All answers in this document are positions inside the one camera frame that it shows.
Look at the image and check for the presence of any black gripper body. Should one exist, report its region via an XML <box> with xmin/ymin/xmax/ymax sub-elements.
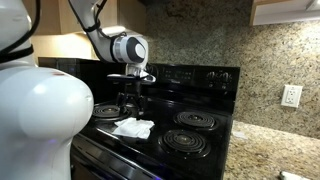
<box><xmin>127</xmin><ymin>81</ymin><xmax>144</xmax><ymax>100</ymax></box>

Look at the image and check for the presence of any white cloth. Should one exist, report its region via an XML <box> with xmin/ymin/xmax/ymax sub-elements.
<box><xmin>112</xmin><ymin>116</ymin><xmax>156</xmax><ymax>140</ymax></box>

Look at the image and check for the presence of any black electric stove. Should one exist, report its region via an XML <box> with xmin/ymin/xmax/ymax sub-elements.
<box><xmin>69</xmin><ymin>62</ymin><xmax>242</xmax><ymax>180</ymax></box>

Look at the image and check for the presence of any large black coil burner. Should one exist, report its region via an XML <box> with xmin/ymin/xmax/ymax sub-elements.
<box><xmin>90</xmin><ymin>103</ymin><xmax>132</xmax><ymax>122</ymax></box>
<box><xmin>172</xmin><ymin>110</ymin><xmax>220</xmax><ymax>132</ymax></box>

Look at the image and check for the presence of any black box appliance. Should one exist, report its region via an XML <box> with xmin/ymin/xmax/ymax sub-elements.
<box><xmin>37</xmin><ymin>56</ymin><xmax>129</xmax><ymax>105</ymax></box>

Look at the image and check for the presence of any small black coil burner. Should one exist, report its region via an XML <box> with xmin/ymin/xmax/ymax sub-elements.
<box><xmin>157</xmin><ymin>128</ymin><xmax>212</xmax><ymax>159</ymax></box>

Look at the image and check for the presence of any wooden upper cabinet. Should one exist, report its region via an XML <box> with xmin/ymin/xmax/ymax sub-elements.
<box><xmin>21</xmin><ymin>0</ymin><xmax>148</xmax><ymax>36</ymax></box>
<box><xmin>249</xmin><ymin>0</ymin><xmax>320</xmax><ymax>27</ymax></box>

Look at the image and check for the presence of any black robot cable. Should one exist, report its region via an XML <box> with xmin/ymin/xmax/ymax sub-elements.
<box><xmin>0</xmin><ymin>0</ymin><xmax>129</xmax><ymax>64</ymax></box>

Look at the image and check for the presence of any white wall outlet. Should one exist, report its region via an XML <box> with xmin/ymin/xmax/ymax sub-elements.
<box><xmin>280</xmin><ymin>84</ymin><xmax>304</xmax><ymax>109</ymax></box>

